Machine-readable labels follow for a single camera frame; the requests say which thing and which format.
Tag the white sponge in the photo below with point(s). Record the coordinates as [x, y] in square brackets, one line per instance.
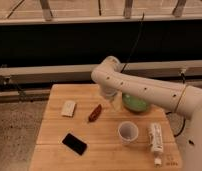
[68, 108]

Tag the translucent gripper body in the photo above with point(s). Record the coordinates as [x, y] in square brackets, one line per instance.
[116, 103]

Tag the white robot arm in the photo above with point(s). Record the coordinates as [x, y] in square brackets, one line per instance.
[179, 98]

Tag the wooden table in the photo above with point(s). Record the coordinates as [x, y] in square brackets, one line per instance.
[105, 151]

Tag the white paper cup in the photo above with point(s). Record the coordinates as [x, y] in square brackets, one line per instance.
[128, 132]

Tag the black smartphone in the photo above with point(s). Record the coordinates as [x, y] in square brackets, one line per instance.
[74, 143]

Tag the green bowl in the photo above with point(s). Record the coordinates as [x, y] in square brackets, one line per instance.
[134, 104]

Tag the white tube bottle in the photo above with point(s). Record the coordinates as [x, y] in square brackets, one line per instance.
[156, 142]

